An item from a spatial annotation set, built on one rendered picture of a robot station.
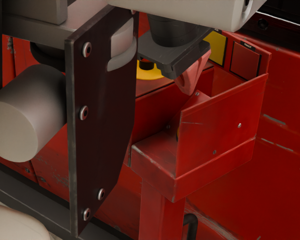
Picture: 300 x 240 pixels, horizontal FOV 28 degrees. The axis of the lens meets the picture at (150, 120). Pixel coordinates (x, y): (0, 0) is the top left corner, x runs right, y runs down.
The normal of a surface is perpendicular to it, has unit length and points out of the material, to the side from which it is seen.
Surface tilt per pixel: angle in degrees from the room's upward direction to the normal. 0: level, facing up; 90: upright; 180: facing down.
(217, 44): 90
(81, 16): 0
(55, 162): 103
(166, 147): 0
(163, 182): 90
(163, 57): 17
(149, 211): 90
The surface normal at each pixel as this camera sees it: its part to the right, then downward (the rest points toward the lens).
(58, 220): 0.05, -0.82
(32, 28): -0.38, 0.51
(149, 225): -0.76, 0.34
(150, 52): -0.18, -0.69
